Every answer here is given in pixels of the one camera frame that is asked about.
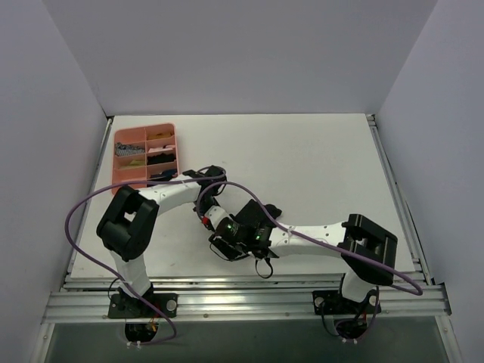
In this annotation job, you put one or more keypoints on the striped rolled garment in box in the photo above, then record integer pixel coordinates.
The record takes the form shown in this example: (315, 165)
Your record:
(124, 150)

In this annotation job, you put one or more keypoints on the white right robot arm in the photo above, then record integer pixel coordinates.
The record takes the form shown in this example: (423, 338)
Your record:
(368, 249)

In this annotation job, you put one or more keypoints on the pink garment in box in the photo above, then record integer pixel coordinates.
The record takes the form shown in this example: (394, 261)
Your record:
(161, 148)

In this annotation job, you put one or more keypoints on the black striped underwear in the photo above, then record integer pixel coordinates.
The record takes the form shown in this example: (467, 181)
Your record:
(252, 215)

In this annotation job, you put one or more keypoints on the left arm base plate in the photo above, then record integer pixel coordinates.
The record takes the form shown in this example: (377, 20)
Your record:
(123, 306)

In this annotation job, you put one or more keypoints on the navy garment in box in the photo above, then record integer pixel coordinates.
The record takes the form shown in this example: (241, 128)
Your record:
(166, 174)

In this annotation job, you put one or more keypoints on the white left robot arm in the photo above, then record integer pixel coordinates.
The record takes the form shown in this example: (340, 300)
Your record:
(128, 223)

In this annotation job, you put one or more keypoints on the yellow garment in box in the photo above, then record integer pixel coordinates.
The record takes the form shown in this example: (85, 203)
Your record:
(156, 134)

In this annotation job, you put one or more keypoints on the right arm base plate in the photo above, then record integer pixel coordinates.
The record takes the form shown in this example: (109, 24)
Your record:
(330, 302)

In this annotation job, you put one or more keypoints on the pink compartment organizer box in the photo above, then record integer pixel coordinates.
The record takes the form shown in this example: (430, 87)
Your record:
(140, 176)

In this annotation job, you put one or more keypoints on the olive garment in box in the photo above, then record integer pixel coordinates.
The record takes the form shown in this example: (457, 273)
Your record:
(136, 163)

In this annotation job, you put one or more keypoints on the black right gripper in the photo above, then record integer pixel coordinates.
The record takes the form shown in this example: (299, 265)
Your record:
(221, 246)

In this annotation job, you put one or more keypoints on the black rolled garment in box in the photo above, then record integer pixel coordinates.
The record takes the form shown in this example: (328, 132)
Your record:
(160, 158)

